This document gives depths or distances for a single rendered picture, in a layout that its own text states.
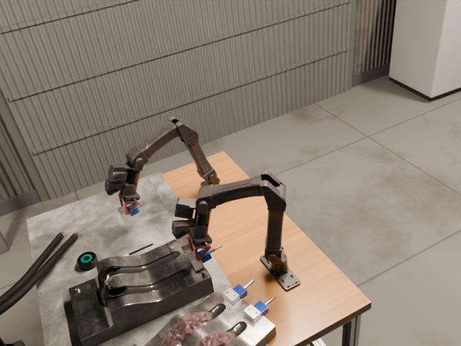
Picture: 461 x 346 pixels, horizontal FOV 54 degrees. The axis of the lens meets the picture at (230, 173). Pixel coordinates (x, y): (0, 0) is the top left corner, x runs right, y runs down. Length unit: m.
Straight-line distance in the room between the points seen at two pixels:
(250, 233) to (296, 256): 0.24
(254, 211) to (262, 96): 2.24
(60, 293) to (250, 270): 0.77
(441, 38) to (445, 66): 0.30
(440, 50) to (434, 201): 1.51
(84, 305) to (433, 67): 3.61
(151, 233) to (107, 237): 0.20
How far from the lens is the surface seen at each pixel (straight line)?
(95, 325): 1.74
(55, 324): 1.89
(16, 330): 3.09
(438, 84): 4.59
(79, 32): 3.43
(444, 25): 4.34
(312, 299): 1.74
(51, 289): 2.02
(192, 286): 1.71
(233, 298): 1.65
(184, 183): 2.31
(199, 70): 3.80
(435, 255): 3.07
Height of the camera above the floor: 2.17
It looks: 36 degrees down
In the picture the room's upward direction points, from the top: 8 degrees counter-clockwise
